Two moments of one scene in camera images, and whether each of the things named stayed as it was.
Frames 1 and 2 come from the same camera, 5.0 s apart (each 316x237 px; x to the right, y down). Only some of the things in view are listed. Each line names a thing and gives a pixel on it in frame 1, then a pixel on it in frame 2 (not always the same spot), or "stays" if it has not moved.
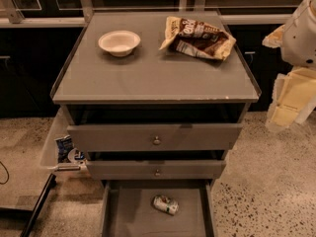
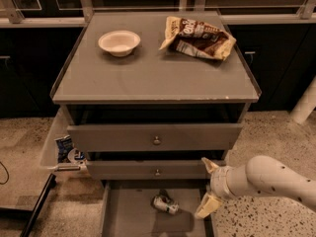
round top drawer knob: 156,141 stays
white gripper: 300,39 to 219,182
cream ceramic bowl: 119,42 stays
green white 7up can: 166,204 stays
